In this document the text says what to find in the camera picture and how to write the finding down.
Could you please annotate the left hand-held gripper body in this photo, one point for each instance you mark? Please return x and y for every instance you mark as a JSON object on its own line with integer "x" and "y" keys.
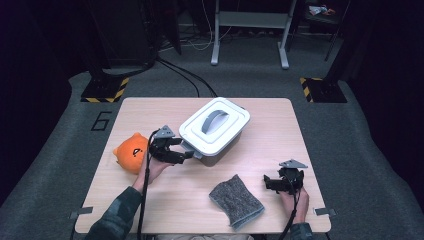
{"x": 158, "y": 146}

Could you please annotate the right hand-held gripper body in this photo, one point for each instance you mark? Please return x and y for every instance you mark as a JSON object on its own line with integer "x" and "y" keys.
{"x": 293, "y": 180}

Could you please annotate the orange plush toy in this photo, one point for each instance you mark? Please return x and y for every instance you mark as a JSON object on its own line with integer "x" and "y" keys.
{"x": 130, "y": 155}

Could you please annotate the transparent brown storage box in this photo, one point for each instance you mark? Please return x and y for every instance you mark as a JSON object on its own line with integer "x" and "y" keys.
{"x": 220, "y": 160}

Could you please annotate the grey knitted cloth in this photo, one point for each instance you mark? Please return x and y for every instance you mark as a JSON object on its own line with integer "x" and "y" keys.
{"x": 236, "y": 201}

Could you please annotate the person's right hand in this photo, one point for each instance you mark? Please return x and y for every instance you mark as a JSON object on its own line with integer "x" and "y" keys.
{"x": 300, "y": 206}

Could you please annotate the person's left hand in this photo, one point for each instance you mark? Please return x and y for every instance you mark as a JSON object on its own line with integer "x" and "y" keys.
{"x": 150, "y": 173}

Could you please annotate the grey tape piece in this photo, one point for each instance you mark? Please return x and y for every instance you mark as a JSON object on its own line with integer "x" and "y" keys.
{"x": 81, "y": 211}
{"x": 325, "y": 211}

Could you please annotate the black base with hazard stripes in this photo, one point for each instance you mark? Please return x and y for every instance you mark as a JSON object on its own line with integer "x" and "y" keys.
{"x": 326, "y": 91}
{"x": 103, "y": 90}

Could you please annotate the dark curtain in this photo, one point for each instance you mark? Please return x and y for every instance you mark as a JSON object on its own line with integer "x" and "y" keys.
{"x": 393, "y": 66}
{"x": 33, "y": 66}

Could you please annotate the dark side table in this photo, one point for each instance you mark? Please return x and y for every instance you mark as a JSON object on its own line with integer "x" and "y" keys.
{"x": 321, "y": 20}

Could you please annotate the small colourful object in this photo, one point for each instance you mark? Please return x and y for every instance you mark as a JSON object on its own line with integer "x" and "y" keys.
{"x": 318, "y": 10}

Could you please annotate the white metal stand frame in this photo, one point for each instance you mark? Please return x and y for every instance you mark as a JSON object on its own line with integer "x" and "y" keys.
{"x": 253, "y": 19}

